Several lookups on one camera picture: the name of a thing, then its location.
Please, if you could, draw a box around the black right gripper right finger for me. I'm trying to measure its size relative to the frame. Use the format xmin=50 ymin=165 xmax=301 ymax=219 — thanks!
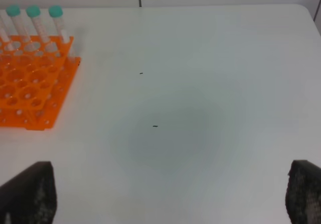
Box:
xmin=285 ymin=160 xmax=320 ymax=224

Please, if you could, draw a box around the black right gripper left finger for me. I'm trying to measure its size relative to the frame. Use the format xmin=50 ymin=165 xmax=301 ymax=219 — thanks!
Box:
xmin=1 ymin=161 xmax=57 ymax=223

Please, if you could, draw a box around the orange test tube rack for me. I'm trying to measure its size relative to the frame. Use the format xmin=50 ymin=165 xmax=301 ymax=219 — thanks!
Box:
xmin=1 ymin=35 xmax=81 ymax=131

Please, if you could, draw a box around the racked tube teal cap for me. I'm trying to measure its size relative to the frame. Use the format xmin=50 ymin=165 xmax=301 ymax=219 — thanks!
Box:
xmin=6 ymin=5 xmax=35 ymax=52
xmin=26 ymin=5 xmax=56 ymax=52
xmin=48 ymin=5 xmax=70 ymax=46
xmin=0 ymin=17 xmax=15 ymax=51

